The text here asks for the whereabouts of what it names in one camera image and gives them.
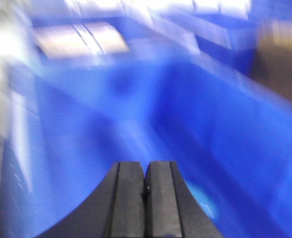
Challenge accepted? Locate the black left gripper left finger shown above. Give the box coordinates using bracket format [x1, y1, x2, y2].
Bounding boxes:
[39, 162, 145, 238]

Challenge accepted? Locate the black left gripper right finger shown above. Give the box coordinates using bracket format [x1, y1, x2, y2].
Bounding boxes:
[145, 161, 223, 238]

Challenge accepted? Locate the blue plastic bin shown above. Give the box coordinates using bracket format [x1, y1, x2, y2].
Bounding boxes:
[0, 14, 292, 238]

